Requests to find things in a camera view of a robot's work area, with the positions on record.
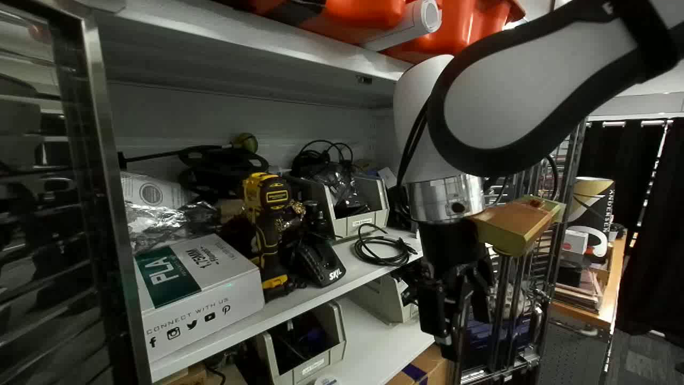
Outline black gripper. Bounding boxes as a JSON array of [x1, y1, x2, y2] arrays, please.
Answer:
[[416, 219, 492, 343]]

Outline black cable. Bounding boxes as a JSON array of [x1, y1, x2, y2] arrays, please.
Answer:
[[352, 223, 419, 267]]

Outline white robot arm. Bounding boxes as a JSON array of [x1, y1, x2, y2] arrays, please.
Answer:
[[393, 0, 684, 283]]

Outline white PLA filament box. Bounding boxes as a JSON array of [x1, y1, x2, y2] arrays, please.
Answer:
[[134, 236, 266, 361]]

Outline white bin on middle shelf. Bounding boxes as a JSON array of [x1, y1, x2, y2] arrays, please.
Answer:
[[313, 176, 388, 242]]

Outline black battery charger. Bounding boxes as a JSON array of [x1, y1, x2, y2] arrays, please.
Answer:
[[293, 236, 347, 287]]

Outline white lower shelf bin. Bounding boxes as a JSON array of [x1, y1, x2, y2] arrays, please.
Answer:
[[255, 302, 347, 385]]

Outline yellow black power drill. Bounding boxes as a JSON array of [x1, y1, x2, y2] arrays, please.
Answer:
[[220, 171, 293, 300]]

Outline white metal shelf unit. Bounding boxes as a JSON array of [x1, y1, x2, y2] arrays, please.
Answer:
[[76, 0, 445, 385]]

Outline orange bag on top shelf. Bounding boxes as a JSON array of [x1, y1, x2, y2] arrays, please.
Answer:
[[226, 0, 525, 58]]

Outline white paper roll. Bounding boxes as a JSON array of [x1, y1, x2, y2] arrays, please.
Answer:
[[364, 0, 442, 51]]

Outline plastic wrapped white package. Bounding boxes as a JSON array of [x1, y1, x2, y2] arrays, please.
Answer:
[[120, 171, 217, 252]]

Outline metal rack cabinet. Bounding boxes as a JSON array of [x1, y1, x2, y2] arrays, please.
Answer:
[[0, 0, 149, 385]]

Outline black cables behind bin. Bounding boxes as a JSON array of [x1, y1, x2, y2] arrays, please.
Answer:
[[289, 138, 358, 179]]

